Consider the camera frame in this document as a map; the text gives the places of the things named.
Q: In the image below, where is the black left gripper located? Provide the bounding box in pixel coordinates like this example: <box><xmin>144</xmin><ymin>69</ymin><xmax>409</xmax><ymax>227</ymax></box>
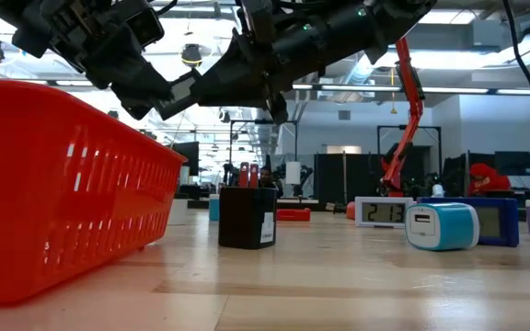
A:
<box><xmin>39</xmin><ymin>0</ymin><xmax>174</xmax><ymax>121</ymax></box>

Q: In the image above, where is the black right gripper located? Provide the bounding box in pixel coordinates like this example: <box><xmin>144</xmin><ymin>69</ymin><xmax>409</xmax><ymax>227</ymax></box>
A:
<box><xmin>195</xmin><ymin>0</ymin><xmax>335</xmax><ymax>126</ymax></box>

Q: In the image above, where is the black digital clock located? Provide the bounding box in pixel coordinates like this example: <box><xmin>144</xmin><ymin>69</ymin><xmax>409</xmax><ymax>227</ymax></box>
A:
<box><xmin>154</xmin><ymin>68</ymin><xmax>202</xmax><ymax>121</ymax></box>

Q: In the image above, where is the red digital clock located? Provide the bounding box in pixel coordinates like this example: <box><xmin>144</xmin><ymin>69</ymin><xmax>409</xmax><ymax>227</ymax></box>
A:
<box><xmin>276</xmin><ymin>208</ymin><xmax>312</xmax><ymax>223</ymax></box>

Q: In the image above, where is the black wall charger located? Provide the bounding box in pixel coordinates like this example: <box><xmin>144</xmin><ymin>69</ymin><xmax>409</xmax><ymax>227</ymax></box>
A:
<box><xmin>218</xmin><ymin>187</ymin><xmax>278</xmax><ymax>251</ymax></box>

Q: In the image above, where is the white digital clock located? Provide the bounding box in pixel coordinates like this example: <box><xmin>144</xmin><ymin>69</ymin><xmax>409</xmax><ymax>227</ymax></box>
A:
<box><xmin>354</xmin><ymin>197</ymin><xmax>416</xmax><ymax>230</ymax></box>

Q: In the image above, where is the dark blue digital clock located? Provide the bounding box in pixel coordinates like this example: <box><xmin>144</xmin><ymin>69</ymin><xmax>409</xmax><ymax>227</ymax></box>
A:
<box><xmin>417</xmin><ymin>197</ymin><xmax>521</xmax><ymax>248</ymax></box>

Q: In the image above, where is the black monitor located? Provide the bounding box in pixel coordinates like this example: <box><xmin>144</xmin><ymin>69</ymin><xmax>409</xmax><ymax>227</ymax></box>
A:
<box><xmin>494</xmin><ymin>151</ymin><xmax>530</xmax><ymax>178</ymax></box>
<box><xmin>172</xmin><ymin>141</ymin><xmax>201</xmax><ymax>177</ymax></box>

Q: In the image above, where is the red background gripper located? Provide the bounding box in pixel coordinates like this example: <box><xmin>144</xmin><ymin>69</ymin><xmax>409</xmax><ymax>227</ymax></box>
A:
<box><xmin>239</xmin><ymin>162</ymin><xmax>260</xmax><ymax>188</ymax></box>

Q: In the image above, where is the person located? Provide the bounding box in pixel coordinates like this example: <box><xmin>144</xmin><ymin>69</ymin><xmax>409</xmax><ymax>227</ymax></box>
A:
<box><xmin>469</xmin><ymin>163</ymin><xmax>513</xmax><ymax>197</ymax></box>
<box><xmin>258</xmin><ymin>165</ymin><xmax>279</xmax><ymax>189</ymax></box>

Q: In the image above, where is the white box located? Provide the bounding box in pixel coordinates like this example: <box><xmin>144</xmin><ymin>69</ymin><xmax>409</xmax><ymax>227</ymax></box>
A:
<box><xmin>285</xmin><ymin>161</ymin><xmax>302</xmax><ymax>186</ymax></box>

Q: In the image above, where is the long ceiling light bar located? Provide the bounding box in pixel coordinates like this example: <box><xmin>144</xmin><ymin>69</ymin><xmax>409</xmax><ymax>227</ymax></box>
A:
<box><xmin>46</xmin><ymin>80</ymin><xmax>530</xmax><ymax>97</ymax></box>

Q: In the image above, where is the red plastic basket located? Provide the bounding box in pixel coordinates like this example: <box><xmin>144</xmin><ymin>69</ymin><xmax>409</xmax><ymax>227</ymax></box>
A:
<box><xmin>0</xmin><ymin>78</ymin><xmax>188</xmax><ymax>305</ymax></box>

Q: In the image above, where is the black partition panel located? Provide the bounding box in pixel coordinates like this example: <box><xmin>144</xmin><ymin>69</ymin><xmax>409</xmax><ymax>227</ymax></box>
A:
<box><xmin>313</xmin><ymin>154</ymin><xmax>432</xmax><ymax>206</ymax></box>

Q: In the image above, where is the black metal background frame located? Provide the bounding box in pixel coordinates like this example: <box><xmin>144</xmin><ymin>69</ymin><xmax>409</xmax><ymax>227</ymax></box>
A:
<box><xmin>229</xmin><ymin>120</ymin><xmax>299</xmax><ymax>185</ymax></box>
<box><xmin>377</xmin><ymin>124</ymin><xmax>444</xmax><ymax>160</ymax></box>

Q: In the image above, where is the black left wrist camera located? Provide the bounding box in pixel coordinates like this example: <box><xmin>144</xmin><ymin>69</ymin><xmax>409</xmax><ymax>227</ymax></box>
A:
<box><xmin>125</xmin><ymin>5</ymin><xmax>166</xmax><ymax>48</ymax></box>

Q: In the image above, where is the teal white wall charger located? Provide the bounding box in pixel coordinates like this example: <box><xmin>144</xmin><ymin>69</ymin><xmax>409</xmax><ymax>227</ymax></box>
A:
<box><xmin>208</xmin><ymin>193</ymin><xmax>221</xmax><ymax>223</ymax></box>
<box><xmin>405</xmin><ymin>202</ymin><xmax>480</xmax><ymax>252</ymax></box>

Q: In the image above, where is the yellow hanging cord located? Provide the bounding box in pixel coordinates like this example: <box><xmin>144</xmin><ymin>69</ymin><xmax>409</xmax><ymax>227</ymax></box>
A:
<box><xmin>389</xmin><ymin>68</ymin><xmax>398</xmax><ymax>115</ymax></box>

